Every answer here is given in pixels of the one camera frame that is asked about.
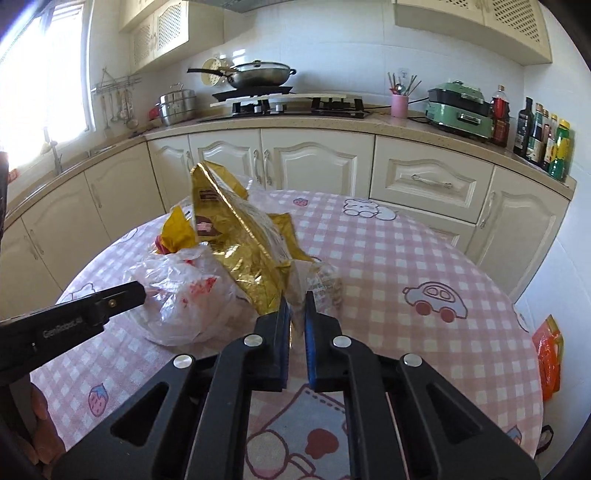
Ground white red plastic bag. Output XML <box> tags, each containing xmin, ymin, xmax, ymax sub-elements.
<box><xmin>123</xmin><ymin>245</ymin><xmax>254</xmax><ymax>347</ymax></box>

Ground gold foil snack bag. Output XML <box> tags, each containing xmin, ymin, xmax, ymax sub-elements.
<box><xmin>190</xmin><ymin>162</ymin><xmax>312</xmax><ymax>315</ymax></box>

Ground operator hand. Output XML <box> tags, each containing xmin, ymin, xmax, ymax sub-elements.
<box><xmin>19</xmin><ymin>384</ymin><xmax>66</xmax><ymax>479</ymax></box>

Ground cream lower cabinets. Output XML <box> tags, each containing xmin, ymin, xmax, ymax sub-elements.
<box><xmin>1</xmin><ymin>128</ymin><xmax>573</xmax><ymax>316</ymax></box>

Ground yellow pink candy wrapper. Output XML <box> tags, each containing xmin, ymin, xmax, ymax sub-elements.
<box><xmin>154</xmin><ymin>206</ymin><xmax>197</xmax><ymax>255</ymax></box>

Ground pink checkered tablecloth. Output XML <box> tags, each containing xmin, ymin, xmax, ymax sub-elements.
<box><xmin>31</xmin><ymin>190</ymin><xmax>543</xmax><ymax>479</ymax></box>

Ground chrome sink faucet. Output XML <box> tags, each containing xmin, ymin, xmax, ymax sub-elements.
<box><xmin>44</xmin><ymin>129</ymin><xmax>63</xmax><ymax>176</ymax></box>

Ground hanging utensil rack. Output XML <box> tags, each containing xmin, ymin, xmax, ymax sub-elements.
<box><xmin>90</xmin><ymin>67</ymin><xmax>141</xmax><ymax>138</ymax></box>

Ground steel stock pot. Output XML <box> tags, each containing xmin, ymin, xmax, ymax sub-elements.
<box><xmin>157</xmin><ymin>83</ymin><xmax>197</xmax><ymax>126</ymax></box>

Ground yellow round strainer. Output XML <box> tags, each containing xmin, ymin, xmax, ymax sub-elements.
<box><xmin>200</xmin><ymin>57</ymin><xmax>228</xmax><ymax>87</ymax></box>

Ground black gas stove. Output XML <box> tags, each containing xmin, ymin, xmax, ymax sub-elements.
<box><xmin>209</xmin><ymin>86</ymin><xmax>370</xmax><ymax>119</ymax></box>

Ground wok with lid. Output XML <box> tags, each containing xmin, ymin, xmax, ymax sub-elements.
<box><xmin>187</xmin><ymin>60</ymin><xmax>297</xmax><ymax>89</ymax></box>

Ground pink utensil cup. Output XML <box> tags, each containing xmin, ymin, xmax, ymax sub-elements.
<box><xmin>387</xmin><ymin>72</ymin><xmax>420</xmax><ymax>119</ymax></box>

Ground green electric grill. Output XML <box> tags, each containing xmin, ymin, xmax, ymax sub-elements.
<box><xmin>425</xmin><ymin>80</ymin><xmax>493</xmax><ymax>141</ymax></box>

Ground green yellow oil bottle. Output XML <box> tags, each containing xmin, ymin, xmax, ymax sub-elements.
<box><xmin>549</xmin><ymin>119</ymin><xmax>570</xmax><ymax>181</ymax></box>

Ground red label sauce bottle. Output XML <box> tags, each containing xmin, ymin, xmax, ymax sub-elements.
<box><xmin>491</xmin><ymin>84</ymin><xmax>510</xmax><ymax>148</ymax></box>

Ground dark soy sauce bottle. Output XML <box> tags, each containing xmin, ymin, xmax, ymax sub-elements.
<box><xmin>513</xmin><ymin>97</ymin><xmax>534</xmax><ymax>158</ymax></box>

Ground grey range hood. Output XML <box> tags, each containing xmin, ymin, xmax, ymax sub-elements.
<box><xmin>191</xmin><ymin>0</ymin><xmax>290</xmax><ymax>13</ymax></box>

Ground cream upper lattice cabinet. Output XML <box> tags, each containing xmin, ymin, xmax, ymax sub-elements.
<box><xmin>393</xmin><ymin>0</ymin><xmax>553</xmax><ymax>66</ymax></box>

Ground orange bag on wall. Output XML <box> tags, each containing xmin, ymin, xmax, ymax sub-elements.
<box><xmin>533</xmin><ymin>315</ymin><xmax>564</xmax><ymax>402</ymax></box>

